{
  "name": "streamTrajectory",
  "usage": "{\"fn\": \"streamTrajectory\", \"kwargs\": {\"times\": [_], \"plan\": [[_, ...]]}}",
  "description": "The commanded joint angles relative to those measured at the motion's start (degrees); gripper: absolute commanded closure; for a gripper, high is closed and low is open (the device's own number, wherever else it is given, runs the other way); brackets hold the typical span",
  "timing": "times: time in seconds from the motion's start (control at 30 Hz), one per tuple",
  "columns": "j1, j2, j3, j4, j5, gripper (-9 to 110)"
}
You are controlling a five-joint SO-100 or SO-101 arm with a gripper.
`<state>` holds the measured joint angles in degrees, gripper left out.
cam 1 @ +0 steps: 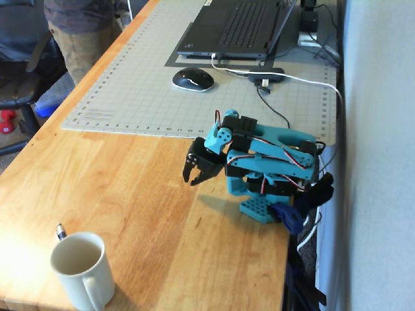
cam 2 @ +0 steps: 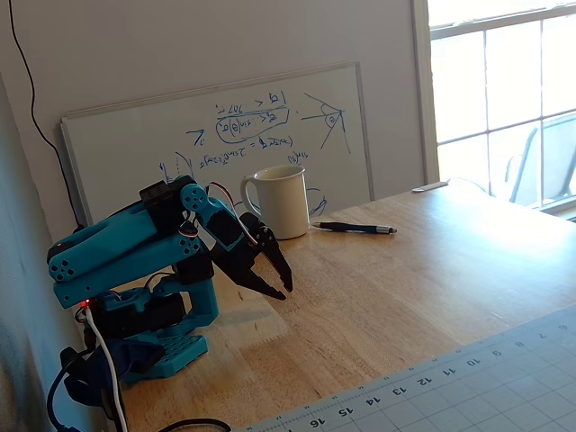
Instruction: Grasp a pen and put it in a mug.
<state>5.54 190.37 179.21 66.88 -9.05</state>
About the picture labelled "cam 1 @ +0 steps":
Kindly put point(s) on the black laptop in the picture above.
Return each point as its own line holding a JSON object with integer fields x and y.
{"x": 246, "y": 26}

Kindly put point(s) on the blue and black clamp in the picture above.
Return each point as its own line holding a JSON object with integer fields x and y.
{"x": 288, "y": 217}

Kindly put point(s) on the dark blue pen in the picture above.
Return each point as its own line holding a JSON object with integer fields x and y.
{"x": 61, "y": 231}

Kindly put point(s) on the white ceramic mug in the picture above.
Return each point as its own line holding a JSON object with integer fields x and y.
{"x": 81, "y": 278}

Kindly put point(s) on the dark fabric bag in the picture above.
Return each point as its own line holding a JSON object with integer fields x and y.
{"x": 308, "y": 262}

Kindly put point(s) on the person in grey shirt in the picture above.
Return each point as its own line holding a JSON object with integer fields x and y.
{"x": 84, "y": 42}

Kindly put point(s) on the black computer mouse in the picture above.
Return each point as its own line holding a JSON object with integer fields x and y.
{"x": 193, "y": 79}

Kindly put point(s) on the black office chair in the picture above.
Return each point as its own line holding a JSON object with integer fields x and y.
{"x": 19, "y": 81}

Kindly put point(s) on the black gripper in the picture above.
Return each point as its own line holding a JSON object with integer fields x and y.
{"x": 203, "y": 161}

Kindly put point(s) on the black camera stand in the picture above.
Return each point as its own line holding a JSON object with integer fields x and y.
{"x": 309, "y": 19}

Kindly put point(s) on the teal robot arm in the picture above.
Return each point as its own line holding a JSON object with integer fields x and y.
{"x": 275, "y": 133}

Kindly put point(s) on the grey gridded cutting mat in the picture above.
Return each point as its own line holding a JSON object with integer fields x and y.
{"x": 146, "y": 97}

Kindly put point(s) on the black usb hub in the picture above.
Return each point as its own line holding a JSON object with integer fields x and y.
{"x": 267, "y": 75}

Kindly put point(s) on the red dumbbell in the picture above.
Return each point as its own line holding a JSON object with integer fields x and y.
{"x": 6, "y": 124}

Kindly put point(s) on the white shelf with clutter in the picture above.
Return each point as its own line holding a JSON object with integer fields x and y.
{"x": 122, "y": 19}

